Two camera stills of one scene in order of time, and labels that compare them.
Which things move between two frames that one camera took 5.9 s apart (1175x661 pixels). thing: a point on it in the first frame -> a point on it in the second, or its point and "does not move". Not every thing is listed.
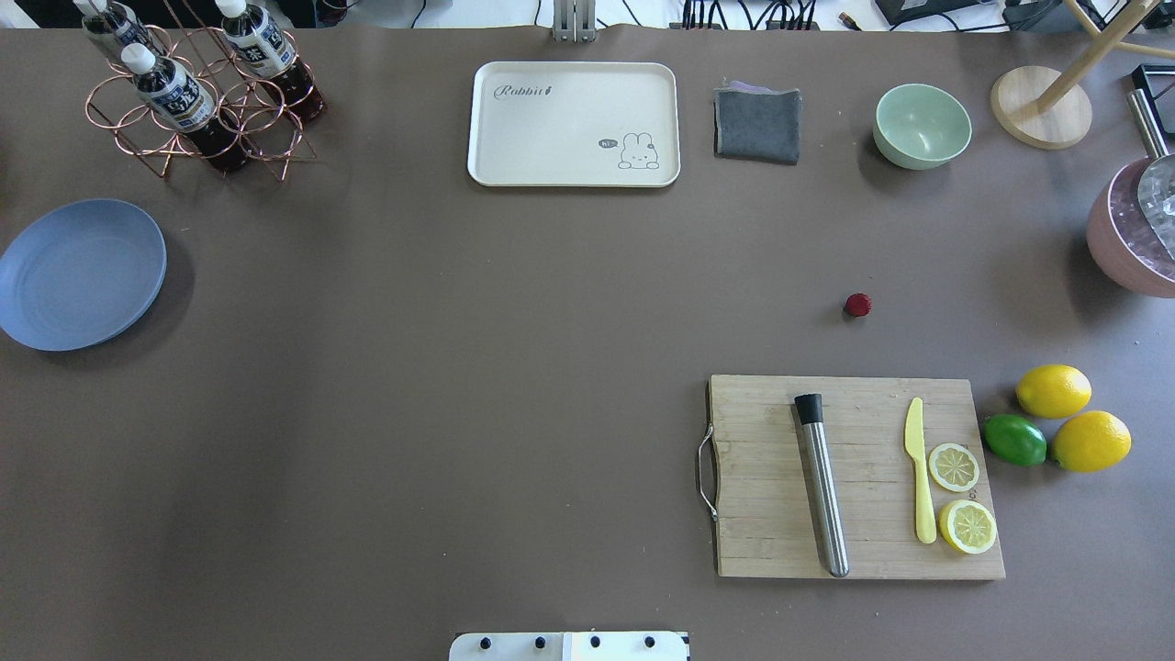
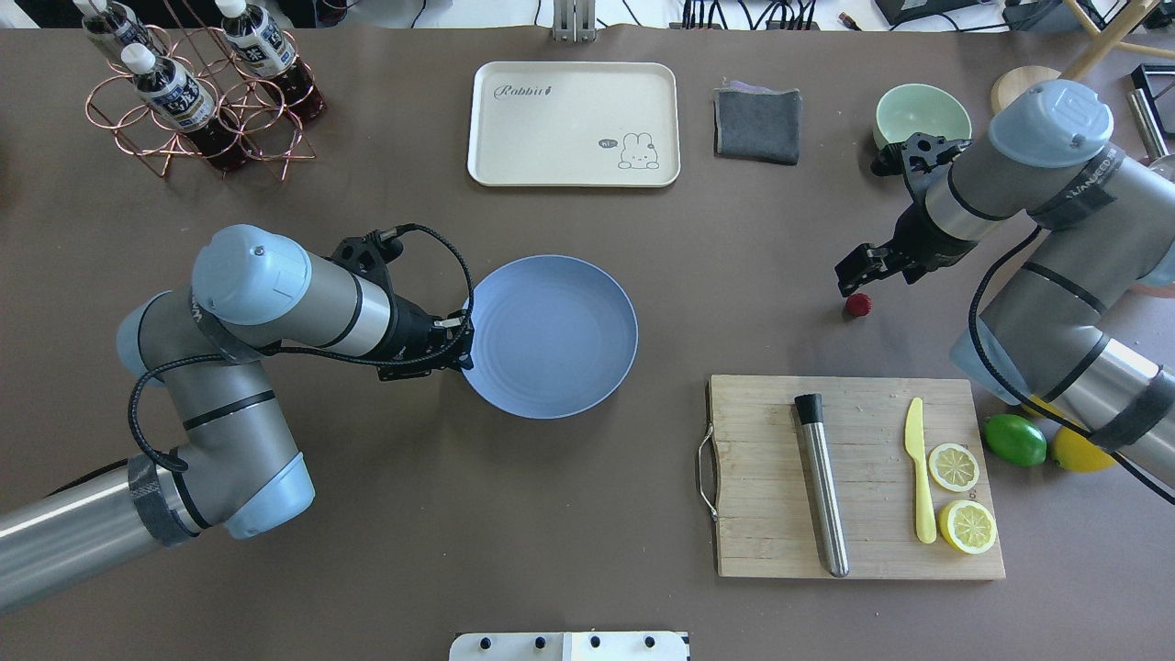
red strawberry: (858, 305) does not move
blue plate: (80, 274) -> (553, 336)
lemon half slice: (954, 467) does not move
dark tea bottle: (169, 89) does not move
